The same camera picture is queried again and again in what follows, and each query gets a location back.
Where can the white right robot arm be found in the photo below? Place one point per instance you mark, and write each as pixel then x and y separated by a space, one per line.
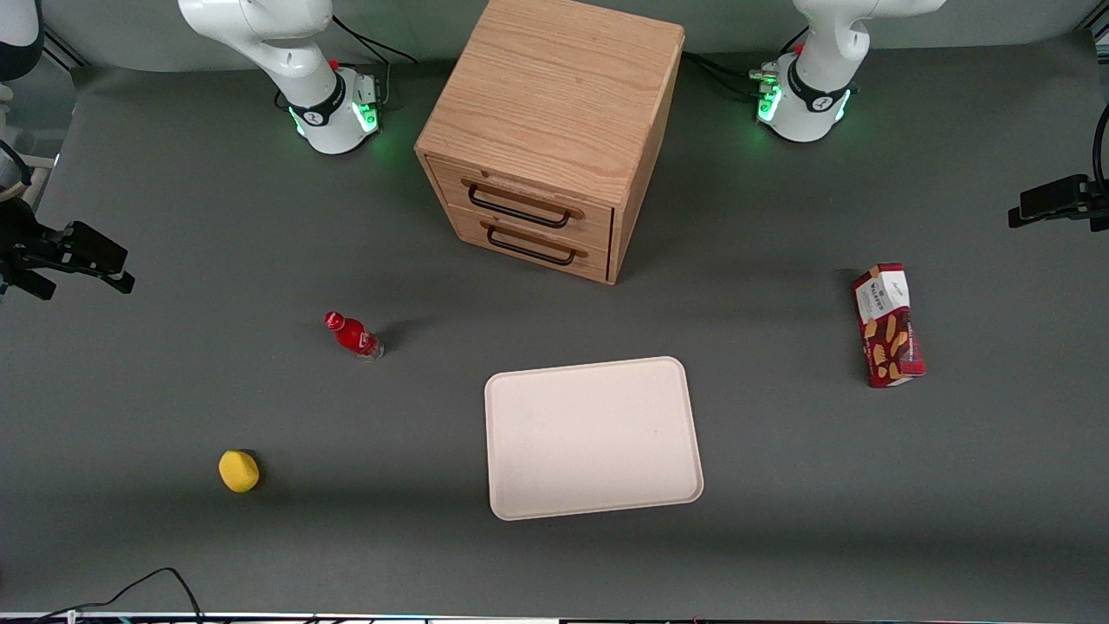
pixel 286 52

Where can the small red soda bottle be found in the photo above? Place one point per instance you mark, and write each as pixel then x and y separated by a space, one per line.
pixel 353 334

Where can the cream rectangular plastic tray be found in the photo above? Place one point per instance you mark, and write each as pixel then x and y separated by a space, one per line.
pixel 589 438

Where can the yellow lemon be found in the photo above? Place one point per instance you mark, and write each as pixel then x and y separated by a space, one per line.
pixel 238 471

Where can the wooden two-drawer cabinet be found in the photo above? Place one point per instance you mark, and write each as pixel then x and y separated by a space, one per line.
pixel 554 95

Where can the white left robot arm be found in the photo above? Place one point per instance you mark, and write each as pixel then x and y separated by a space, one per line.
pixel 814 95

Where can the dark grey table mat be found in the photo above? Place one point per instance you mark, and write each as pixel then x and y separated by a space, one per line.
pixel 260 225

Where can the red cookie box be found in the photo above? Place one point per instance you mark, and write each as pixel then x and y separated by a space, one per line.
pixel 891 334

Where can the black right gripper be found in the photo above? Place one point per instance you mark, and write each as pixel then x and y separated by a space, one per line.
pixel 19 243

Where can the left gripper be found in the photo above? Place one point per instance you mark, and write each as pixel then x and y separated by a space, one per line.
pixel 1093 198

